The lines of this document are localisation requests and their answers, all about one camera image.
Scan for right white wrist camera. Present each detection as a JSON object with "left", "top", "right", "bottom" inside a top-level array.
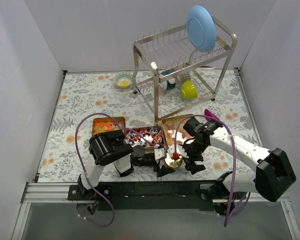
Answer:
[{"left": 167, "top": 144, "right": 188, "bottom": 160}]

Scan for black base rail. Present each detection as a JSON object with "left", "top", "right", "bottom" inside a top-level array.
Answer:
[{"left": 67, "top": 180, "right": 230, "bottom": 211}]

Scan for patterned small bowl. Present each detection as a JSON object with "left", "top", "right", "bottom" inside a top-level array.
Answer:
[{"left": 114, "top": 71, "right": 133, "bottom": 89}]

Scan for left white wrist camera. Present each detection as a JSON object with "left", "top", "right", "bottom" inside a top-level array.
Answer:
[{"left": 154, "top": 147, "right": 167, "bottom": 164}]

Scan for round wooden jar lid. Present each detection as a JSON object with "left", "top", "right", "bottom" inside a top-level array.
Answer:
[{"left": 164, "top": 153, "right": 183, "bottom": 170}]

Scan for patterned cup in rack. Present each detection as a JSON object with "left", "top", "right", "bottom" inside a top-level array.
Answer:
[{"left": 177, "top": 62, "right": 191, "bottom": 82}]

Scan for lime green bowl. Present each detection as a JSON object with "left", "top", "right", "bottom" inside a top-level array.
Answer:
[{"left": 180, "top": 80, "right": 198, "bottom": 100}]

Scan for floral table mat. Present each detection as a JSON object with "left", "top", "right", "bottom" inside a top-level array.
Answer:
[{"left": 38, "top": 69, "right": 260, "bottom": 183}]

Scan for tin of popsicle candies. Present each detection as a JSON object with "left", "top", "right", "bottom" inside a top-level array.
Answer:
[{"left": 161, "top": 114, "right": 193, "bottom": 147}]

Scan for magenta plastic scoop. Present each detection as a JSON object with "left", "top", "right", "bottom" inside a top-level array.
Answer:
[{"left": 204, "top": 109, "right": 220, "bottom": 122}]

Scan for steel dish rack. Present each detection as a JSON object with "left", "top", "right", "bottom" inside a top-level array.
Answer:
[{"left": 132, "top": 17, "right": 238, "bottom": 123}]

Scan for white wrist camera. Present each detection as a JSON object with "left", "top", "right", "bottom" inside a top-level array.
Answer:
[
  {"left": 154, "top": 147, "right": 167, "bottom": 164},
  {"left": 167, "top": 144, "right": 188, "bottom": 160}
]

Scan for tin of lollipops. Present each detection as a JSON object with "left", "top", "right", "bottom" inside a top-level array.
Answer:
[{"left": 125, "top": 125, "right": 165, "bottom": 150}]

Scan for blue plate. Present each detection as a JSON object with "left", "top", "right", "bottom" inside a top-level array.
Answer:
[{"left": 186, "top": 5, "right": 217, "bottom": 53}]

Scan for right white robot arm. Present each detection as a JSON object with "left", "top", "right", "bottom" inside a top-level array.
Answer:
[{"left": 183, "top": 117, "right": 297, "bottom": 202}]

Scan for tin of gummy candies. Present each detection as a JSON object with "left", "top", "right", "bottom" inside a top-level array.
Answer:
[{"left": 92, "top": 116, "right": 126, "bottom": 136}]

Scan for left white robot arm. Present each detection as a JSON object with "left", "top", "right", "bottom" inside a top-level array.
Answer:
[{"left": 78, "top": 130, "right": 173, "bottom": 200}]

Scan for teal white bowl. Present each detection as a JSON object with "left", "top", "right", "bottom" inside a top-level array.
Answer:
[{"left": 159, "top": 70, "right": 176, "bottom": 91}]

